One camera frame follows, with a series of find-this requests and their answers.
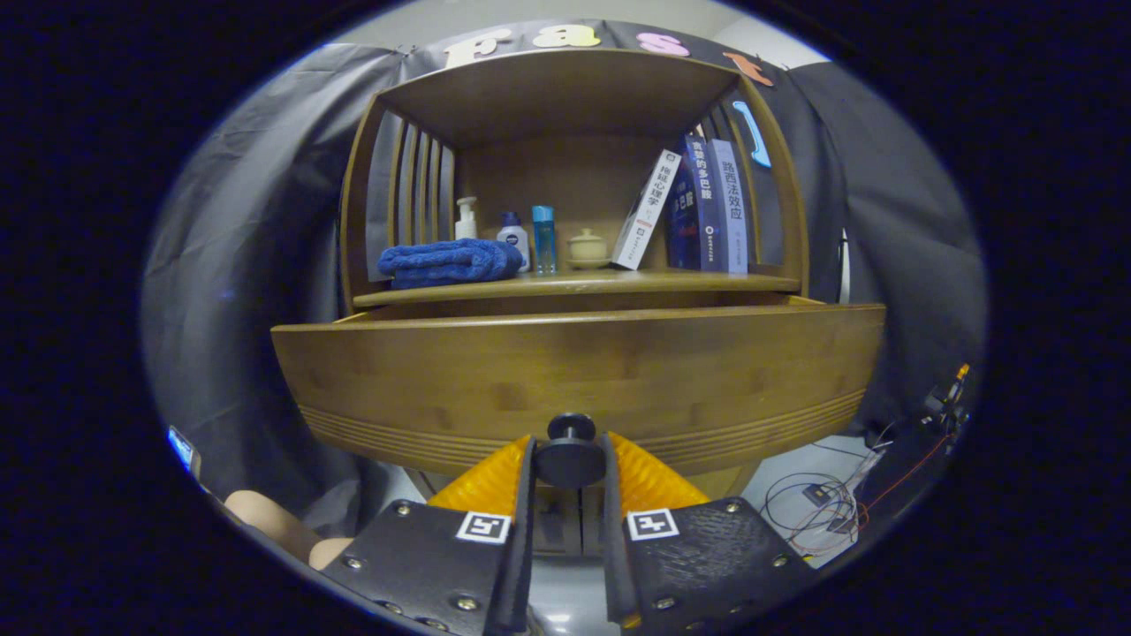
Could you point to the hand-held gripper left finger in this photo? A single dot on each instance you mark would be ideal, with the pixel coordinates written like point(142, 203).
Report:
point(523, 521)

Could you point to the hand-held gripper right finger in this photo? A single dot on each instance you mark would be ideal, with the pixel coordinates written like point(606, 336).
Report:
point(611, 530)

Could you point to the wooden drawer with black knob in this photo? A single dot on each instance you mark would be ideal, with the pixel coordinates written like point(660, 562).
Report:
point(574, 362)

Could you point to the wooden cabinet door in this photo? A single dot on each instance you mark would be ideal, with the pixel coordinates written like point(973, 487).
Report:
point(548, 541)
point(594, 541)

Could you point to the wooden countertop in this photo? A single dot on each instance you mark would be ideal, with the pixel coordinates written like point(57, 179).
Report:
point(618, 283)

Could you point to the wooden cabinet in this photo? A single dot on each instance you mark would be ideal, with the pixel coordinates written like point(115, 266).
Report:
point(548, 97)

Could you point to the small black electronic module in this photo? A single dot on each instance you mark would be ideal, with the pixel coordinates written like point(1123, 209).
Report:
point(817, 493)

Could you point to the blue folded towel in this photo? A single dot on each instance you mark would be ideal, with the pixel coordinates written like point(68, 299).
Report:
point(451, 262)

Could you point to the cream lidded teacup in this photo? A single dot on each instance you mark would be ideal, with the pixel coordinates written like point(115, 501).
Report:
point(588, 247)

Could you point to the white bottle with blue cap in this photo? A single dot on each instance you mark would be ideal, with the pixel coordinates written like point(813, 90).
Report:
point(514, 238)

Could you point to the clear blue bottle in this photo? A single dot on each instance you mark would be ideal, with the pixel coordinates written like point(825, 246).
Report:
point(543, 238)

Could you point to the white pump bottle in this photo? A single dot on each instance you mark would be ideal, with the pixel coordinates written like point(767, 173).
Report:
point(466, 225)

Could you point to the white book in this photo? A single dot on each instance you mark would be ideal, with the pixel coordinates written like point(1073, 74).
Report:
point(647, 208)

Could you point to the dark blue book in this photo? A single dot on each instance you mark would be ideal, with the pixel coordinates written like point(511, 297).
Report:
point(698, 203)

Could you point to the light blue book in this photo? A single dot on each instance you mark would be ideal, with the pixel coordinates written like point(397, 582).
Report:
point(732, 203)

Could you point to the phone with lit screen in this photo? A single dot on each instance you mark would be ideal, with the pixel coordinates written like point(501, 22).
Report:
point(181, 448)

